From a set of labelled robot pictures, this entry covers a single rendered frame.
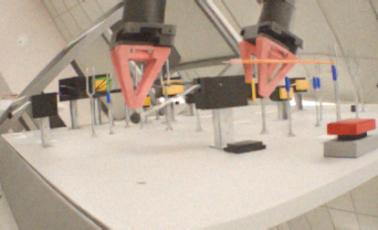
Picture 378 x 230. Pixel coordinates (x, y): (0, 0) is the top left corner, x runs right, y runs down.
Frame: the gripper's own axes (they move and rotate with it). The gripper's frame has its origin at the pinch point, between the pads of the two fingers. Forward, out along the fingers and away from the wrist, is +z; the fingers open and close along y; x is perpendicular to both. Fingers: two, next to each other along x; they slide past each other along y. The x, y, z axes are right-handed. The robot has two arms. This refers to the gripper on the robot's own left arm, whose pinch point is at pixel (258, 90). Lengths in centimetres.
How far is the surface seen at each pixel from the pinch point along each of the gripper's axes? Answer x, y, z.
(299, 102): -36, 46, -12
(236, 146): 4.1, -7.4, 8.5
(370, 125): -2.6, -25.8, 2.9
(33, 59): 78, 762, -56
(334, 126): 1.1, -23.0, 4.4
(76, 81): 19, 64, 3
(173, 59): -17, 109, -20
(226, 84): 5.6, -2.2, 1.5
